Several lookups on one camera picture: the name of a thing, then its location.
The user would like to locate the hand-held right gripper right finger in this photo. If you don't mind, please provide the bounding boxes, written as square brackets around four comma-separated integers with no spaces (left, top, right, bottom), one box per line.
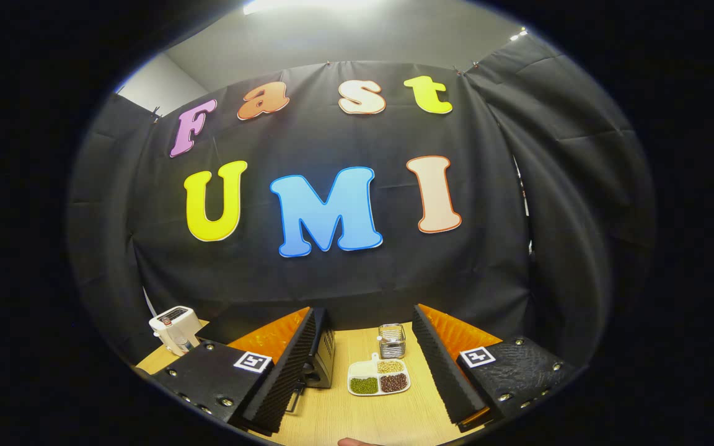
[411,303,579,434]

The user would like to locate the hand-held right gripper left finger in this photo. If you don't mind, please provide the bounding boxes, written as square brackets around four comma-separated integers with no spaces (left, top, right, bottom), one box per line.
[149,305,319,437]

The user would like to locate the black electric oven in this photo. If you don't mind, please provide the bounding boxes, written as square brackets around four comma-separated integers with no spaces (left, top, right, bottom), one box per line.
[283,308,337,414]

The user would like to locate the white divided dish of beans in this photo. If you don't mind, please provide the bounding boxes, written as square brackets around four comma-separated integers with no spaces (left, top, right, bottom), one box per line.
[347,353,412,397]

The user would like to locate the white toaster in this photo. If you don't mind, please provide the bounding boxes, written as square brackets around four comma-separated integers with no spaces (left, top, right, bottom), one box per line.
[149,306,203,357]

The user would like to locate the large ceiling light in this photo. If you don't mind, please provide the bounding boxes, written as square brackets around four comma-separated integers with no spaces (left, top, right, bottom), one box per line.
[242,0,395,16]

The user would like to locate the metal wire holder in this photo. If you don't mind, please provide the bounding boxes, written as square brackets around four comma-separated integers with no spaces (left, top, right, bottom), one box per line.
[377,323,407,360]

